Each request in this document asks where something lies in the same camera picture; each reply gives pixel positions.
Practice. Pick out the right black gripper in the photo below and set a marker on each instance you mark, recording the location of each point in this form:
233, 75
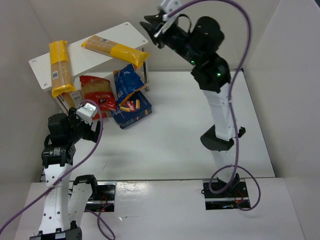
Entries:
162, 38

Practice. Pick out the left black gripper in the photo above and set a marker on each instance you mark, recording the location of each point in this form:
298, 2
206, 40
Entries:
88, 130

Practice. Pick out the yellow spaghetti bag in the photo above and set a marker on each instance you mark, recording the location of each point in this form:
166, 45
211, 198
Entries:
116, 50
62, 80

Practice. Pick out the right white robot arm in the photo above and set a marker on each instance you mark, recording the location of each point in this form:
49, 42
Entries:
199, 48

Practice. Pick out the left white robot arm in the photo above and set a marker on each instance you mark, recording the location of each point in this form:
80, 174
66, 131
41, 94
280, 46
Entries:
64, 204

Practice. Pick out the red pasta bag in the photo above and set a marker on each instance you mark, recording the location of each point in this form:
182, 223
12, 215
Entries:
93, 88

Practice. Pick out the yellow spaghetti bag on shelf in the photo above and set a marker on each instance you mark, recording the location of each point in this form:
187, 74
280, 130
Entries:
62, 80

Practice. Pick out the dark blue Barilla pasta box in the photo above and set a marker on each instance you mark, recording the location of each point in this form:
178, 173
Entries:
134, 109

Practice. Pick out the blue pasta bag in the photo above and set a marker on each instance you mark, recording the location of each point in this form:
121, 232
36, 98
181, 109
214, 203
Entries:
127, 82

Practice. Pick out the white two-tier shelf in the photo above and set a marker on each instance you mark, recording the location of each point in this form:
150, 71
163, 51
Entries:
83, 60

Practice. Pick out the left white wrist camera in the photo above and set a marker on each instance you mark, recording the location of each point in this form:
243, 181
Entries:
87, 112

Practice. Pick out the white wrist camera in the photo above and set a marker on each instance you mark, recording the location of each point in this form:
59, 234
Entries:
167, 15
87, 112

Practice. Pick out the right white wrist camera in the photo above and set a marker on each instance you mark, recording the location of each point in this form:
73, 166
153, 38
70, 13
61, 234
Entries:
167, 15

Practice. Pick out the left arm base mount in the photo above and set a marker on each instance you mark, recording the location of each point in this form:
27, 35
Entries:
104, 197

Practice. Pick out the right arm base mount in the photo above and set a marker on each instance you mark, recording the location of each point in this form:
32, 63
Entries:
239, 195

